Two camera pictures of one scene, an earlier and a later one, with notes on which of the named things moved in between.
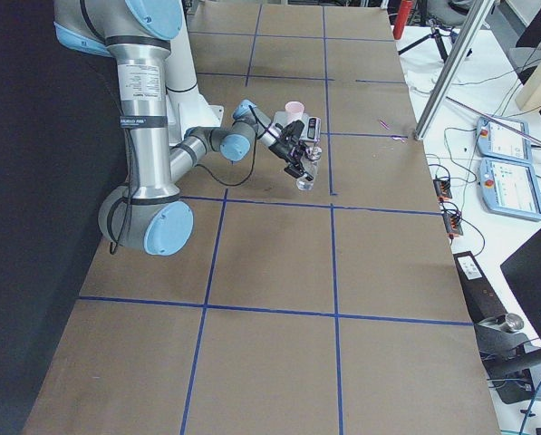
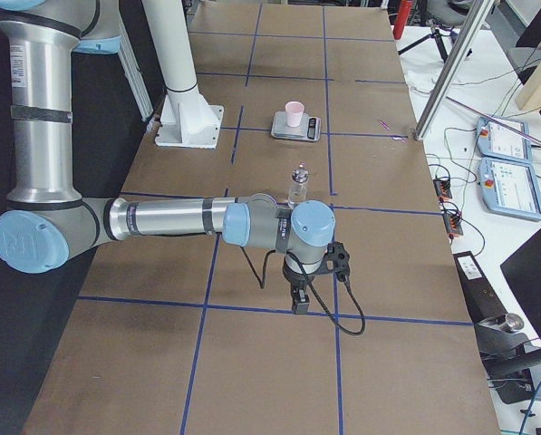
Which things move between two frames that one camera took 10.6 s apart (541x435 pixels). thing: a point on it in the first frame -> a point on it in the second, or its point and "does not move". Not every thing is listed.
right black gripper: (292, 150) -> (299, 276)
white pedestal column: (186, 108) does not move
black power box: (481, 299) does not move
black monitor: (534, 274) does not move
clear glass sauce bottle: (309, 164) -> (297, 190)
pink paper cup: (294, 110) does not move
